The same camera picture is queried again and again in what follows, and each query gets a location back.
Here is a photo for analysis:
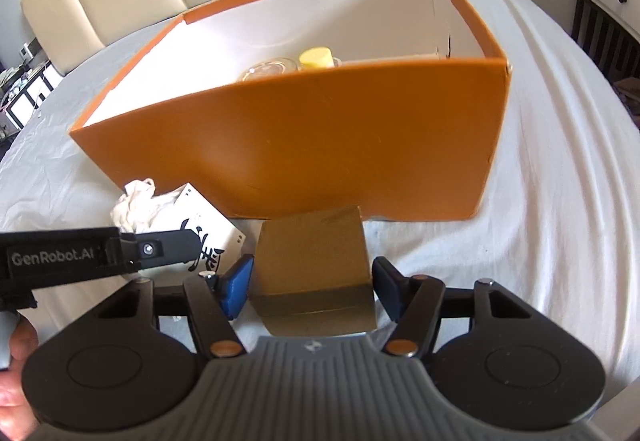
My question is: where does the gold cardboard box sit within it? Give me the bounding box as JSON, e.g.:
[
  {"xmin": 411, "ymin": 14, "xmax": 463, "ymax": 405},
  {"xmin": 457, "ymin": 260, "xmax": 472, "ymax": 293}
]
[{"xmin": 248, "ymin": 205, "xmax": 378, "ymax": 338}]

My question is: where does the white box with black calligraphy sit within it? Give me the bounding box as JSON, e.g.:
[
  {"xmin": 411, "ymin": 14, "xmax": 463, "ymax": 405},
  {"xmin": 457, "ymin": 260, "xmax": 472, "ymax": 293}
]
[{"xmin": 150, "ymin": 181, "xmax": 248, "ymax": 279}]

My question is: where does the orange cardboard box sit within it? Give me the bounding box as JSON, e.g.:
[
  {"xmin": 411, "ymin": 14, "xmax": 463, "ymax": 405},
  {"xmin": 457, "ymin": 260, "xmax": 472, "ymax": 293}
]
[{"xmin": 69, "ymin": 0, "xmax": 513, "ymax": 223}]

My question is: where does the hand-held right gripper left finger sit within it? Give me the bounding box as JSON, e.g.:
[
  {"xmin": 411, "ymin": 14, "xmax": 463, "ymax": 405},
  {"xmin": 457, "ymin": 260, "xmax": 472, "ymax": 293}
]
[{"xmin": 97, "ymin": 255, "xmax": 256, "ymax": 358}]

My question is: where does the crumpled white tissue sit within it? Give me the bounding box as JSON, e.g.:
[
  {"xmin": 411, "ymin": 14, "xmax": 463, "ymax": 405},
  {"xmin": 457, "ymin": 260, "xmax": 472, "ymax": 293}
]
[{"xmin": 110, "ymin": 178, "xmax": 176, "ymax": 234}]

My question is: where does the white storage shelf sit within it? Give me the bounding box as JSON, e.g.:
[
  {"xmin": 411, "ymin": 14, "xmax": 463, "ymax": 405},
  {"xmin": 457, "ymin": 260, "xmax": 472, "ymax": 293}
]
[{"xmin": 0, "ymin": 41, "xmax": 63, "ymax": 132}]

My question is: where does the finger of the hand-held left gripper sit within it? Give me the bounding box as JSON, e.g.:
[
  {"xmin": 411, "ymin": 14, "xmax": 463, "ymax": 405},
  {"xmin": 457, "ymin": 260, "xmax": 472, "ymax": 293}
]
[{"xmin": 120, "ymin": 228, "xmax": 206, "ymax": 272}]

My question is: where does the person's left hand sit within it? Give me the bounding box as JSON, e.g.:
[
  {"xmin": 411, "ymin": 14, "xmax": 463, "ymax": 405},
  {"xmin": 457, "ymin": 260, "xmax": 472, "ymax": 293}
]
[{"xmin": 0, "ymin": 313, "xmax": 40, "ymax": 427}]

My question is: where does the yellow bottle with white label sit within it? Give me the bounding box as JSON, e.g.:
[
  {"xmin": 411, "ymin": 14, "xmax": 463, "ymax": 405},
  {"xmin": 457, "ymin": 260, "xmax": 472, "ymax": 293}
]
[{"xmin": 299, "ymin": 48, "xmax": 343, "ymax": 70}]

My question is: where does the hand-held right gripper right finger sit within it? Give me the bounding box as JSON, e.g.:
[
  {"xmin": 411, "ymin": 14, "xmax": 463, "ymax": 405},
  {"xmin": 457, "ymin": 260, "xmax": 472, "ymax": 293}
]
[{"xmin": 372, "ymin": 256, "xmax": 538, "ymax": 358}]

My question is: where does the clear round plastic container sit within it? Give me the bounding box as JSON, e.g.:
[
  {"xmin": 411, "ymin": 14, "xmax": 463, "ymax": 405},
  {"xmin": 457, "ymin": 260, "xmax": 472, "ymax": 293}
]
[{"xmin": 242, "ymin": 58, "xmax": 301, "ymax": 82}]

